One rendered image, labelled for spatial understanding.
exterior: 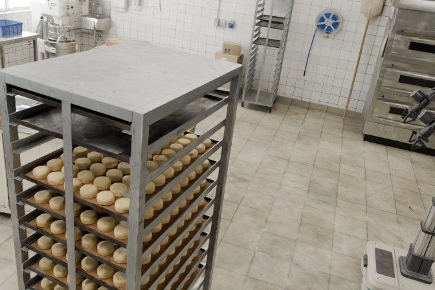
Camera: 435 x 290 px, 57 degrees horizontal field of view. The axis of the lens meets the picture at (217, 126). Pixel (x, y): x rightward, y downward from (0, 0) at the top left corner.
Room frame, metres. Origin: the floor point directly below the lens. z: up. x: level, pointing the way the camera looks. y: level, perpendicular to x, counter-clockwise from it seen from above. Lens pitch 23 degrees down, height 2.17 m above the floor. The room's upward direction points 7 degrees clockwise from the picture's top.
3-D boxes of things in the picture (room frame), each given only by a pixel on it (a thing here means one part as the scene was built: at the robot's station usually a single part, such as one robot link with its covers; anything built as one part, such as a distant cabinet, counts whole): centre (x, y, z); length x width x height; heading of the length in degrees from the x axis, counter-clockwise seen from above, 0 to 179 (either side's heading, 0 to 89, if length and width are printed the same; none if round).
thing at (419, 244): (2.33, -1.55, 0.45); 0.13 x 0.13 x 0.40; 75
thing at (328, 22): (6.41, -1.49, 1.10); 0.41 x 0.17 x 1.10; 75
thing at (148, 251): (1.17, 0.10, 1.32); 0.64 x 0.03 x 0.03; 158
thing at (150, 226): (1.17, 0.10, 1.41); 0.64 x 0.03 x 0.03; 158
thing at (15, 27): (5.39, 3.05, 0.95); 0.40 x 0.30 x 0.14; 167
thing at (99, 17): (7.37, 2.41, 0.93); 0.99 x 0.38 x 1.09; 75
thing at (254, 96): (6.28, -0.63, 0.93); 0.64 x 0.51 x 1.78; 167
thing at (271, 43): (6.27, -0.63, 1.05); 0.60 x 0.40 x 0.01; 167
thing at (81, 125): (1.23, 0.28, 1.68); 0.60 x 0.40 x 0.02; 158
